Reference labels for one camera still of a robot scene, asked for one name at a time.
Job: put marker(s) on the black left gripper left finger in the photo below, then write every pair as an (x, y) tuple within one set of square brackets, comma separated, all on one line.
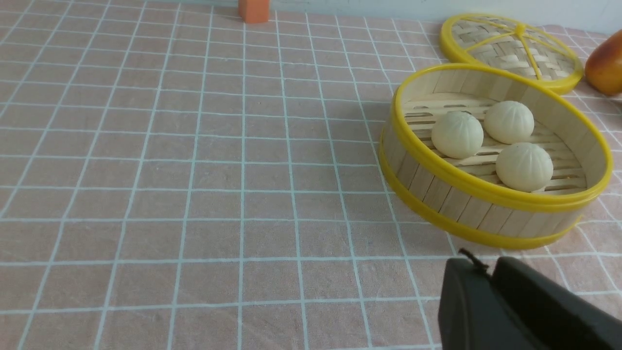
[(472, 315)]

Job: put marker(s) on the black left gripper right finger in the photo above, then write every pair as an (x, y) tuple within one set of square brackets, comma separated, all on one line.
[(557, 318)]

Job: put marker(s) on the yellow-rimmed bamboo steamer tray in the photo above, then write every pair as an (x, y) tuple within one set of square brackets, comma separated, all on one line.
[(465, 197)]

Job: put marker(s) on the yellow-rimmed woven steamer lid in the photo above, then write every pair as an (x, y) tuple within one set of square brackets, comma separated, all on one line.
[(510, 45)]

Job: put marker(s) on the orange yellow toy pear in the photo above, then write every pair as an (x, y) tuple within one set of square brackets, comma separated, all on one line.
[(603, 69)]

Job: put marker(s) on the pink checkered tablecloth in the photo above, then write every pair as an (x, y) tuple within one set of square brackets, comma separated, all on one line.
[(174, 179)]

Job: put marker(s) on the orange cube block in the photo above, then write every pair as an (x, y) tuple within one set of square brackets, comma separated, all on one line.
[(254, 11)]

